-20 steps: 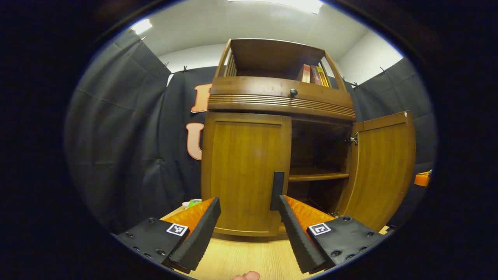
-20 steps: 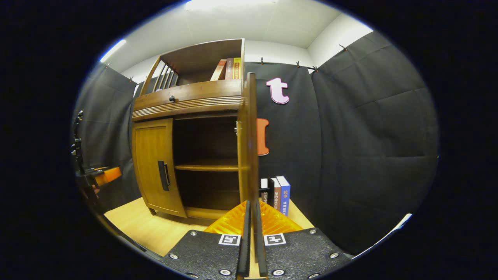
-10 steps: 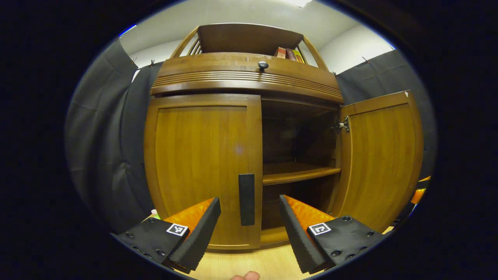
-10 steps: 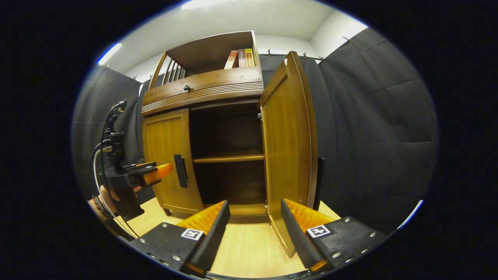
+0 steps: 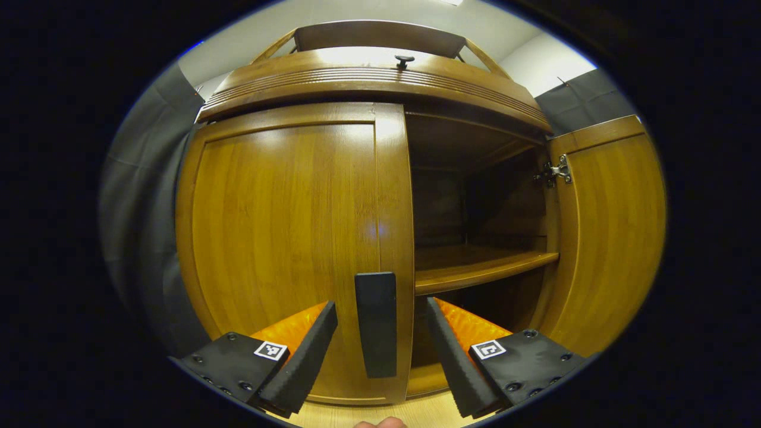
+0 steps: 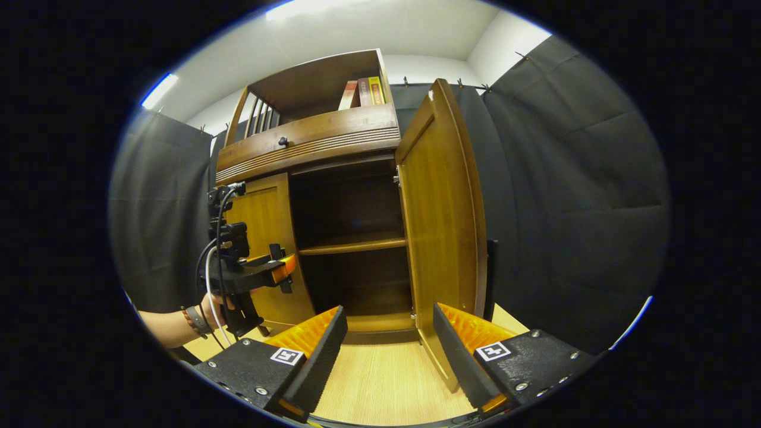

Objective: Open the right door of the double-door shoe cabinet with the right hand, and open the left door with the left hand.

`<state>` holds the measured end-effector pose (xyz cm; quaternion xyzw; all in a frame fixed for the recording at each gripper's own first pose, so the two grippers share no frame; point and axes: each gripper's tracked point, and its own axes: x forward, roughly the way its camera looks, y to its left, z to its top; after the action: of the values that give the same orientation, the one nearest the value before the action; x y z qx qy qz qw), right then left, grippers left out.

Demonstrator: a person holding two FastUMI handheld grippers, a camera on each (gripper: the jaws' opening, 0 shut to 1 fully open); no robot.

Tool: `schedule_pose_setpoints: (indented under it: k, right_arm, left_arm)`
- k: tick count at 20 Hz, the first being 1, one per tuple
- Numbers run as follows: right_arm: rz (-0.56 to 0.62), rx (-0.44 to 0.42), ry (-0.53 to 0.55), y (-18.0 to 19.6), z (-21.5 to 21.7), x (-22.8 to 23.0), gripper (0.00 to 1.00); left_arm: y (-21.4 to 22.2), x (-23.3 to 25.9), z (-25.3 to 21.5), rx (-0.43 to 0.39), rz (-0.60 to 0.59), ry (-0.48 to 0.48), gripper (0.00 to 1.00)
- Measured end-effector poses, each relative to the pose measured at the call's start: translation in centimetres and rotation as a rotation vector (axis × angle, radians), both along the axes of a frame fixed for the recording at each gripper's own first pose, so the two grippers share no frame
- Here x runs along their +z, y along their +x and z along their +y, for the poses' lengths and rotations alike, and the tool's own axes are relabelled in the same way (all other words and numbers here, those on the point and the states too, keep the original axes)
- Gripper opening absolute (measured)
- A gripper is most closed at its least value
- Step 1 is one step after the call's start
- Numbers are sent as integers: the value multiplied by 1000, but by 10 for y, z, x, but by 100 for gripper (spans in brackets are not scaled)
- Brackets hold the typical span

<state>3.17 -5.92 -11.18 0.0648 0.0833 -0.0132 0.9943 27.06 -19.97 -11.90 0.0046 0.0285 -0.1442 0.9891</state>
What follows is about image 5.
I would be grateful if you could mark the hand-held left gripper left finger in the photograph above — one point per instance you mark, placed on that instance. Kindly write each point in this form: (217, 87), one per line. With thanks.
(309, 356)

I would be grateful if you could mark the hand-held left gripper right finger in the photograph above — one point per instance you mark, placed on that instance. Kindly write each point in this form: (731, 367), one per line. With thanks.
(452, 356)

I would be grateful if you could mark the wooden shoe cabinet door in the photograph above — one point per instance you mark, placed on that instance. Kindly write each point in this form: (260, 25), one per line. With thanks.
(285, 226)
(612, 238)

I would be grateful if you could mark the wooden double-door shoe cabinet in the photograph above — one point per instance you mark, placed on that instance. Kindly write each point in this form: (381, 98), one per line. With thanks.
(475, 148)

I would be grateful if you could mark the wooden cabinet inner shelf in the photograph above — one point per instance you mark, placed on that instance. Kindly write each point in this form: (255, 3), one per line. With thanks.
(469, 267)

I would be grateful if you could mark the metal door hinge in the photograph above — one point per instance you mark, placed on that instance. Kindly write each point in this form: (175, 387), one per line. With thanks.
(556, 172)

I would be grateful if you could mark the wooden cabinet drawer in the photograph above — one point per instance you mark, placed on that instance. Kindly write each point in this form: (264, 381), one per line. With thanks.
(333, 74)

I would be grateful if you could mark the black round drawer knob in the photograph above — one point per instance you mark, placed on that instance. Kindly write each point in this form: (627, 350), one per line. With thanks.
(404, 60)

